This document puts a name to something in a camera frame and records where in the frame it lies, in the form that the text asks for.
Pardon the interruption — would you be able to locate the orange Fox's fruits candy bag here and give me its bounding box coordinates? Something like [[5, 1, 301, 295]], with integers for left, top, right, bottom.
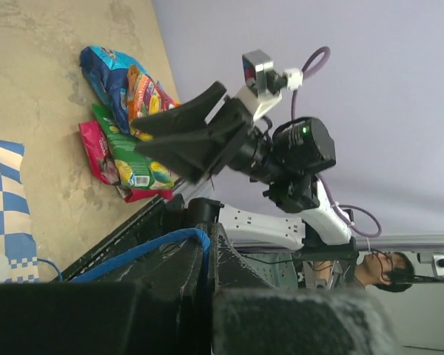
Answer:
[[127, 64, 180, 141]]

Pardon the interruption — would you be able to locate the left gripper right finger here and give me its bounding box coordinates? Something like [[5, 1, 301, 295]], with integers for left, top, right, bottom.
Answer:
[[210, 223, 403, 354]]

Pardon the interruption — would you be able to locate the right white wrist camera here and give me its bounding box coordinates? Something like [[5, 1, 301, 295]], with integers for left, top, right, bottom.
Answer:
[[236, 50, 303, 122]]

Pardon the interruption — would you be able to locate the green snack bag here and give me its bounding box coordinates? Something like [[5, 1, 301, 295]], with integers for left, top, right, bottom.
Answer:
[[92, 104, 178, 190]]

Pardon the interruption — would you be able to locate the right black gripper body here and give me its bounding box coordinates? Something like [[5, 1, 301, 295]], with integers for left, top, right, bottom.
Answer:
[[206, 98, 278, 178]]

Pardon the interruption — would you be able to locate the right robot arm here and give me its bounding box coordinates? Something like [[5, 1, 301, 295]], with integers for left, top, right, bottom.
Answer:
[[131, 82, 356, 260]]

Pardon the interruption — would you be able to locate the blue gummy candy bag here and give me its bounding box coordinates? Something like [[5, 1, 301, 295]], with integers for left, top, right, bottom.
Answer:
[[79, 46, 147, 135]]

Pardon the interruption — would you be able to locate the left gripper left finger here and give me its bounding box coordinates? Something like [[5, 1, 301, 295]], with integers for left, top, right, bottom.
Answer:
[[0, 228, 207, 354]]

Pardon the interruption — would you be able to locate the blue checkered paper bag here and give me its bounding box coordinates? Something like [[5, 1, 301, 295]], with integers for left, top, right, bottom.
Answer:
[[0, 137, 212, 285]]

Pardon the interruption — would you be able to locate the grey mounted camera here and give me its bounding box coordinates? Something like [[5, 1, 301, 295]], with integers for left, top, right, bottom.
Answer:
[[417, 251, 444, 277]]

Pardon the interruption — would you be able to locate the person with headset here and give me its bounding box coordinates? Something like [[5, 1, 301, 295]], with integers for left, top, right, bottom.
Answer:
[[312, 251, 416, 293]]

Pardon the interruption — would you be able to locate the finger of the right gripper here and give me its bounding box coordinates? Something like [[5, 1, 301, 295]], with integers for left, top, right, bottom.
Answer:
[[135, 129, 226, 183], [131, 81, 226, 138]]

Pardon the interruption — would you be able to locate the red chips bag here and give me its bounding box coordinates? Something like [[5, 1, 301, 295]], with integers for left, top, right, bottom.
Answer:
[[78, 121, 173, 203]]

